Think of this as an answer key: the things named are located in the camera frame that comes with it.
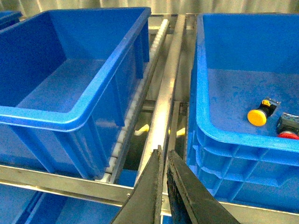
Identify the far left blue bin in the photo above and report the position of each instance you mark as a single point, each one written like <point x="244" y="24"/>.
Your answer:
<point x="9" y="18"/>

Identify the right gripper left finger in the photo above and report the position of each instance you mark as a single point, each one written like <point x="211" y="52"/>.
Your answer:
<point x="144" y="204"/>

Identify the yellow push button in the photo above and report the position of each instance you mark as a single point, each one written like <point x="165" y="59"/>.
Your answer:
<point x="259" y="116"/>

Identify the central metal rail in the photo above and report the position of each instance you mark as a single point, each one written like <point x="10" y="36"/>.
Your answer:
<point x="160" y="123"/>

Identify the front metal shelf bar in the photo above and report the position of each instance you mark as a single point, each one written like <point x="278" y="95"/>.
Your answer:
<point x="114" y="194"/>

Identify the left blue plastic bin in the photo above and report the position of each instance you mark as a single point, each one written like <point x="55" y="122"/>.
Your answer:
<point x="67" y="80"/>

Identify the blue plastic bin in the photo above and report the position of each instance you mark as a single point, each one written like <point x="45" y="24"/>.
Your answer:
<point x="240" y="59"/>
<point x="67" y="80"/>

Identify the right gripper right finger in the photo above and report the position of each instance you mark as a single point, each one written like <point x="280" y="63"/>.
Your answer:
<point x="190" y="201"/>

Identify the red push button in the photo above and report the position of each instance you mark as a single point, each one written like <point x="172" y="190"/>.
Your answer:
<point x="288" y="126"/>

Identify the white roller track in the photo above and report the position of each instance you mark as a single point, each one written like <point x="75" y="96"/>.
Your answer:
<point x="117" y="160"/>

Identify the lower left blue bin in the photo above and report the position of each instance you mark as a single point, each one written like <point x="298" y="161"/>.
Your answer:
<point x="24" y="206"/>

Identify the right blue plastic bin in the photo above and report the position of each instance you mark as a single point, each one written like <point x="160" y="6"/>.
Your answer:
<point x="240" y="59"/>

